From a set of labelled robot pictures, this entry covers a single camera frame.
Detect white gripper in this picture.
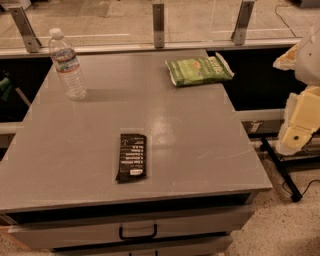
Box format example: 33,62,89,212
273,24,320,155

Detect green jalapeno chip bag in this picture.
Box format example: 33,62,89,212
166,52,234,87

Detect black rxbar chocolate bar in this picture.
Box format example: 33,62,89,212
116,134,147,183

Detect black metal stand leg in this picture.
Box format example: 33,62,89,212
260,137,302,202

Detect grey upper drawer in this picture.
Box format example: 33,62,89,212
9,205,254,249

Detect clear plastic water bottle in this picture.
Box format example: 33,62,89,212
49,28,87,100

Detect right metal railing bracket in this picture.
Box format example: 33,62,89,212
231,0,255,45

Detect metal railing bracket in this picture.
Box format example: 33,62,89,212
9,6,42,53
152,4,165,48
231,0,255,45

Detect black floor cable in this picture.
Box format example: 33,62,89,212
281,179,320,197

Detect middle metal railing bracket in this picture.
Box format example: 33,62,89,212
152,4,165,48

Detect black drawer handle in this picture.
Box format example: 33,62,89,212
118,224,158,241

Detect left metal railing bracket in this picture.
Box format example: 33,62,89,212
9,6,42,53

